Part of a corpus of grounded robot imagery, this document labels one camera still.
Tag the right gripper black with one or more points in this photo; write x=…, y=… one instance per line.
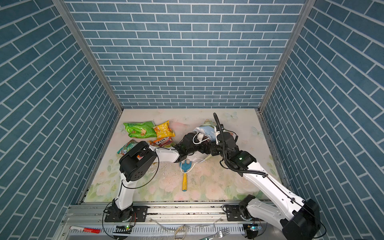
x=213, y=148

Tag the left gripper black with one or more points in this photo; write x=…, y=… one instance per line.
x=202, y=149

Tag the illustrated paper gift bag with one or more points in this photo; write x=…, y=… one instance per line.
x=208, y=129

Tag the lemon fruit candy packet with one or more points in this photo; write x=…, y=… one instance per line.
x=166, y=142

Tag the yellow corn chips packet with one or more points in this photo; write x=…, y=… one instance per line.
x=164, y=130

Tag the green chips bag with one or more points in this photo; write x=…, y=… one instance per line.
x=140, y=130

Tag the teal red snack packet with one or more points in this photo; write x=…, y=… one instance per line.
x=127, y=147

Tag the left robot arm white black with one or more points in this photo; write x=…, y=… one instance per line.
x=133, y=166

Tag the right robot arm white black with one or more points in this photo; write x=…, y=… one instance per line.
x=297, y=218

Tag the blue yellow toy rake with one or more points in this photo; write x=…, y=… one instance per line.
x=184, y=177

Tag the metal fork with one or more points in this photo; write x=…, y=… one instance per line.
x=220, y=234

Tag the white slotted cable duct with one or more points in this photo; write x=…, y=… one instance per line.
x=151, y=230

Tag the red handled tool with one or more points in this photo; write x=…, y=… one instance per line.
x=86, y=230

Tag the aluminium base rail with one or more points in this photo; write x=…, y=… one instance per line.
x=162, y=212

